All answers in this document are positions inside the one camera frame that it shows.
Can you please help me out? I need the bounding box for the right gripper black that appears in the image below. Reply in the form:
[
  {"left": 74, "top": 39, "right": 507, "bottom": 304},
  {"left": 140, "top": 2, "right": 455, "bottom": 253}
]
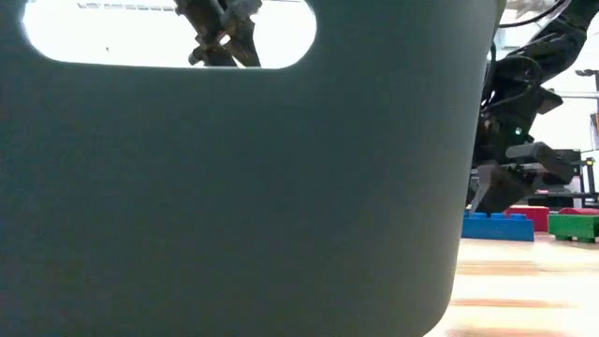
[{"left": 469, "top": 55, "right": 565, "bottom": 216}]

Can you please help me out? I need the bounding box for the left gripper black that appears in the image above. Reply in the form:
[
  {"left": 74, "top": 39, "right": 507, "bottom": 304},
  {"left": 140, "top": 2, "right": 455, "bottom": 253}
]
[{"left": 175, "top": 0, "right": 263, "bottom": 68}]

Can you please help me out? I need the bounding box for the blue stud block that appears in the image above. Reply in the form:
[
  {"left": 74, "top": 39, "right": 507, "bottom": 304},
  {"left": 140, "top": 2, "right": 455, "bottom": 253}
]
[{"left": 460, "top": 211, "right": 535, "bottom": 242}]

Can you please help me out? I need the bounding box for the red stud block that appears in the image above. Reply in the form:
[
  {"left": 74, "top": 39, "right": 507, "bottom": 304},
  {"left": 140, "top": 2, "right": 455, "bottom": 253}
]
[{"left": 504, "top": 204, "right": 550, "bottom": 232}]

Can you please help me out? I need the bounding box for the green stud block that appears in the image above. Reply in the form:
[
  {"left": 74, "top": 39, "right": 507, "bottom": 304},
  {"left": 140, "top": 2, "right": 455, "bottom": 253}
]
[{"left": 548, "top": 212, "right": 599, "bottom": 243}]

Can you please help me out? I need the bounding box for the teal plastic bin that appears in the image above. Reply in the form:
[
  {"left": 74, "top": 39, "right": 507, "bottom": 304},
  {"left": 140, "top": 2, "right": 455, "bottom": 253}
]
[{"left": 0, "top": 0, "right": 498, "bottom": 337}]

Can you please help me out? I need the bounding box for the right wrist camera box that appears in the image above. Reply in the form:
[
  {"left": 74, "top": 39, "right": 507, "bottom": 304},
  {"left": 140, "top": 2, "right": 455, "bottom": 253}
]
[{"left": 504, "top": 141, "right": 576, "bottom": 184}]

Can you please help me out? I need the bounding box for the black aluminium table frame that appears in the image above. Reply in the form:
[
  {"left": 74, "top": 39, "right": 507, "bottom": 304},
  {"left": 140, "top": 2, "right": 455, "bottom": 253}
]
[{"left": 527, "top": 189, "right": 599, "bottom": 210}]

